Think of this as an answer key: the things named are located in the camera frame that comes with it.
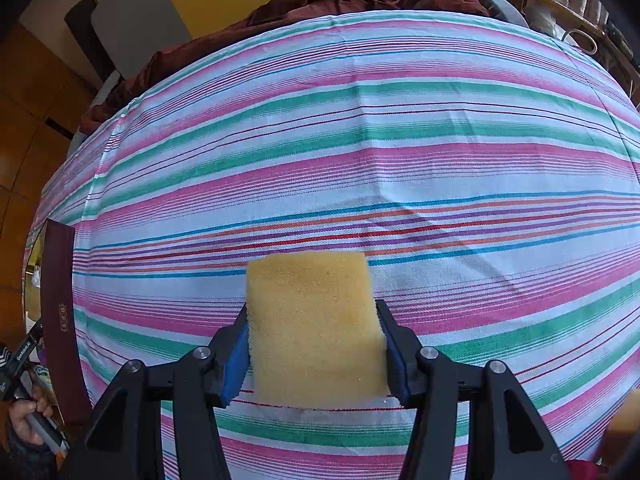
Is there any gold maroon tin box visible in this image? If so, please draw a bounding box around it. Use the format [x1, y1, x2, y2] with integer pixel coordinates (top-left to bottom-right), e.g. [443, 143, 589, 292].
[25, 218, 93, 428]

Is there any wooden wardrobe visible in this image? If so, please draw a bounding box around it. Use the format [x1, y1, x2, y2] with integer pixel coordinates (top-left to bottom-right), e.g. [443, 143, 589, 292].
[0, 22, 96, 341]

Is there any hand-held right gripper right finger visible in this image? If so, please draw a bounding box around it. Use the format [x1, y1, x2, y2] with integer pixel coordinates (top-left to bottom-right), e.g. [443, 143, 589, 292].
[375, 299, 571, 480]

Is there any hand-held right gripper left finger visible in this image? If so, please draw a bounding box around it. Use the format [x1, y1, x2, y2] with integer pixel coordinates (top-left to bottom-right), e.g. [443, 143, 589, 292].
[60, 302, 251, 480]

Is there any person's left hand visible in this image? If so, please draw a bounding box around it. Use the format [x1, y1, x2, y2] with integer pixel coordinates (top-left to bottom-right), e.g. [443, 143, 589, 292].
[5, 394, 56, 448]

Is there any yellow sponge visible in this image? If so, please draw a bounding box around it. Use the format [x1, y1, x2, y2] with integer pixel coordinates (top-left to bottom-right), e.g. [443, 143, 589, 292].
[245, 251, 391, 408]
[597, 390, 640, 466]

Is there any person's left forearm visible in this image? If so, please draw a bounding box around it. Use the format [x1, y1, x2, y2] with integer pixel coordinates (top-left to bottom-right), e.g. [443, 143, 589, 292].
[2, 425, 63, 480]

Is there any striped tablecloth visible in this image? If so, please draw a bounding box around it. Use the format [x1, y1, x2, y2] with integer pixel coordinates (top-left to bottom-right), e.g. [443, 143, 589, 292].
[22, 10, 640, 480]

